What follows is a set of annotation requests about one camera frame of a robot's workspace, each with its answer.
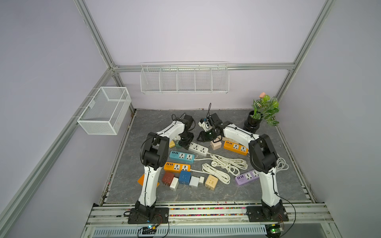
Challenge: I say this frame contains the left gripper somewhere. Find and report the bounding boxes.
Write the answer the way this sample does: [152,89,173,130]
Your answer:
[178,131,194,149]

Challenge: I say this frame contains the green plug adapter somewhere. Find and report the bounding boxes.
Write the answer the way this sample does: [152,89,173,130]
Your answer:
[175,141,182,148]

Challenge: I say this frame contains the yellow plug adapter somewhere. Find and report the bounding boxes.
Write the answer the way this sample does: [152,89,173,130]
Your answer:
[169,140,176,148]

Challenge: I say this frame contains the white grey power strip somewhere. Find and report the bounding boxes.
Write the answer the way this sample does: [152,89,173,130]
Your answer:
[188,142,208,156]

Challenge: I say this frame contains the teal power strip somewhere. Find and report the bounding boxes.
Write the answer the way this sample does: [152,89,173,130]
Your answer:
[169,151,195,164]

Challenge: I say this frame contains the orange power strip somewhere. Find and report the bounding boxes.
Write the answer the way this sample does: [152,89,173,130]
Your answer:
[223,141,249,156]
[164,162,191,174]

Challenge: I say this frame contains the white orange power strip cable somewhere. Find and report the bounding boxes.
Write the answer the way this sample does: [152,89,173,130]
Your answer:
[190,153,249,185]

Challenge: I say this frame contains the blue cube socket adapter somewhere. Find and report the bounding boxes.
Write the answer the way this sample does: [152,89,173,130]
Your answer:
[179,171,191,185]

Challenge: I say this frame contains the red cube socket adapter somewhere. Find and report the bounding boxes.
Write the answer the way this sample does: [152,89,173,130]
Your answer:
[162,171,175,185]

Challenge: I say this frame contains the white usb charger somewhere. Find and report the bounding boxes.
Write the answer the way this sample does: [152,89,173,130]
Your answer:
[170,177,179,191]
[189,176,200,188]

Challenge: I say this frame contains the beige cube socket adapter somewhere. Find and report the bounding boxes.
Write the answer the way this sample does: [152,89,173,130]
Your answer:
[204,175,219,191]

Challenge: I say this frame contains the purple power strip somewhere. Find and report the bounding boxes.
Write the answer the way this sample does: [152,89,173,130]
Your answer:
[235,170,259,185]

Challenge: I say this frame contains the pink cube socket adapter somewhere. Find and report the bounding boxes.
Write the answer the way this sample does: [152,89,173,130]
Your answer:
[210,141,222,151]

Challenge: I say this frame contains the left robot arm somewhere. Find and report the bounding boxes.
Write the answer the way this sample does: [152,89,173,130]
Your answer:
[135,114,195,217]

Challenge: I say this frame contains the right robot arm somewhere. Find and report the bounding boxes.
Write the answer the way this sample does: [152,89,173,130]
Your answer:
[197,113,284,220]

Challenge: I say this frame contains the artificial plant in black pot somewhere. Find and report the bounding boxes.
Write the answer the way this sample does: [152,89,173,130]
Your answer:
[244,92,279,133]

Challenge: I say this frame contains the orange sponge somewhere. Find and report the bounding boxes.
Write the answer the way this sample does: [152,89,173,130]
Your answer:
[138,175,144,186]

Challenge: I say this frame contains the white wire wall shelf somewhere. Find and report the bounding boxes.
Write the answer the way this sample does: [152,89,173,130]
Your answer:
[140,62,230,94]

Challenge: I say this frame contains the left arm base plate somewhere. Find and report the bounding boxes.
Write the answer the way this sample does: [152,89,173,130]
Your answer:
[128,207,169,224]

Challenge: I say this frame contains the white mesh wall basket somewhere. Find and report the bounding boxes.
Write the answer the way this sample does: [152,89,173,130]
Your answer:
[77,86,131,135]

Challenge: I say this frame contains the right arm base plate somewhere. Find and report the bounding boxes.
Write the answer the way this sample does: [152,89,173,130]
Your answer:
[246,205,289,223]

